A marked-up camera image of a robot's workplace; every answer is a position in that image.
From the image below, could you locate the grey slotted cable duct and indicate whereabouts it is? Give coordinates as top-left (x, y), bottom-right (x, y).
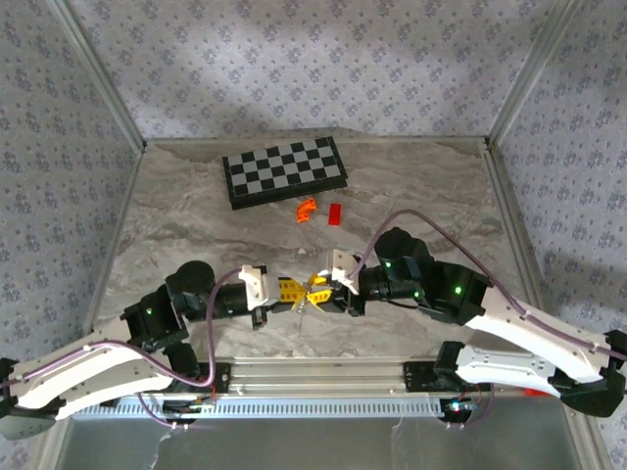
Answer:
top-left (72, 395), bottom-right (450, 420)

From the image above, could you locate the aluminium table frame rail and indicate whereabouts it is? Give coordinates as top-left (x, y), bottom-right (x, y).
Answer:
top-left (210, 358), bottom-right (442, 396)

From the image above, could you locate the folded black grey chessboard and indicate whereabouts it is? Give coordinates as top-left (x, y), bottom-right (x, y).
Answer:
top-left (222, 135), bottom-right (350, 212)

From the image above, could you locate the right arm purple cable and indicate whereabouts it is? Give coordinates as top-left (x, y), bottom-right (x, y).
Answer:
top-left (351, 209), bottom-right (627, 358)

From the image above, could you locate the orange curved plastic piece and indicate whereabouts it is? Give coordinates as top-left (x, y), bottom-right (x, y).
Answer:
top-left (295, 197), bottom-right (318, 225)

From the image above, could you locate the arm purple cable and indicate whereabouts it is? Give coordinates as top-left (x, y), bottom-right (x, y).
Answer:
top-left (0, 266), bottom-right (244, 392)
top-left (351, 209), bottom-right (627, 358)

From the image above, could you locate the grey metal sheet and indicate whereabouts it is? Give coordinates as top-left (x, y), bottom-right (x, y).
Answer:
top-left (58, 415), bottom-right (589, 470)

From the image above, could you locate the aluminium table side rail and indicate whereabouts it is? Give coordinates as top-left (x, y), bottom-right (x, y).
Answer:
top-left (482, 138), bottom-right (559, 344)
top-left (80, 144), bottom-right (147, 347)

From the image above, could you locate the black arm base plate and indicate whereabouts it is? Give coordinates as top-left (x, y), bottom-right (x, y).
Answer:
top-left (195, 361), bottom-right (232, 398)
top-left (401, 360), bottom-right (491, 394)

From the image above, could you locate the silver key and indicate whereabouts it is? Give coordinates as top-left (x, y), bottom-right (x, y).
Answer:
top-left (295, 293), bottom-right (311, 338)

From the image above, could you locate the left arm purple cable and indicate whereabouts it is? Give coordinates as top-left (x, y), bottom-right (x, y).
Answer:
top-left (0, 266), bottom-right (244, 392)

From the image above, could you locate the small electronics board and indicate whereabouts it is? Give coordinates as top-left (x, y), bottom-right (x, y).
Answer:
top-left (164, 399), bottom-right (217, 417)
top-left (443, 399), bottom-right (476, 417)

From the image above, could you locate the aluminium corner post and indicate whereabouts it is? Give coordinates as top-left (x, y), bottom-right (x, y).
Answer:
top-left (488, 0), bottom-right (585, 146)
top-left (48, 0), bottom-right (148, 151)

